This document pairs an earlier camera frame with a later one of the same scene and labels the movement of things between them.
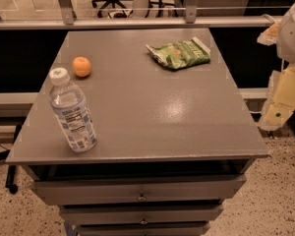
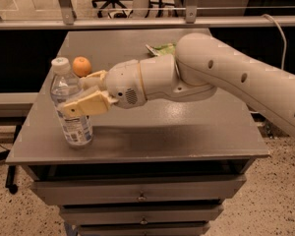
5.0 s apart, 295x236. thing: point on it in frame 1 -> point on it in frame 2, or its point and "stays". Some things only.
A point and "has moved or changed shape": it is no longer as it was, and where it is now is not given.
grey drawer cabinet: (173, 146) stays
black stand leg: (10, 178) stays
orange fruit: (82, 66) stays
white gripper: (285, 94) -> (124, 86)
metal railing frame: (64, 19) stays
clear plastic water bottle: (73, 111) has moved or changed shape
